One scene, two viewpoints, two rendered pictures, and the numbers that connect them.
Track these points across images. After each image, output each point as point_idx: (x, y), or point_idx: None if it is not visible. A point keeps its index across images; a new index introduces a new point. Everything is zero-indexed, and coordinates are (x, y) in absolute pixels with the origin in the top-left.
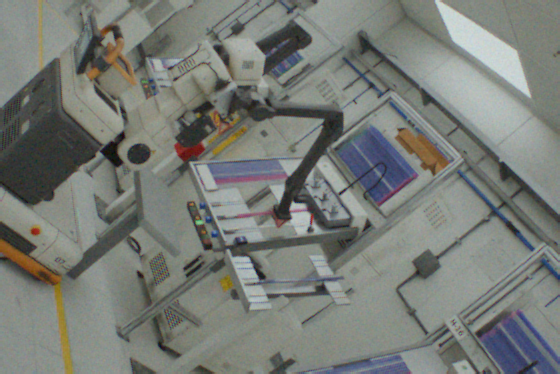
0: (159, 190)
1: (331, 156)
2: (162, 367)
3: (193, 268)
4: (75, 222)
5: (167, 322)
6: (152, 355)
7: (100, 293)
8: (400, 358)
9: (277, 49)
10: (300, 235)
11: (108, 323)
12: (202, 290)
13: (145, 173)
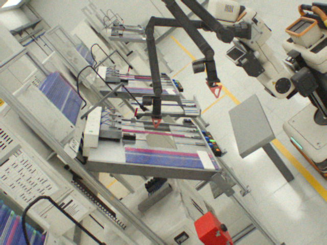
0: (247, 134)
1: (75, 135)
2: (214, 205)
3: (198, 207)
4: (295, 129)
5: (213, 213)
6: (222, 205)
7: (266, 197)
8: (122, 90)
9: (185, 13)
10: (143, 120)
11: (255, 185)
12: (193, 193)
13: (262, 128)
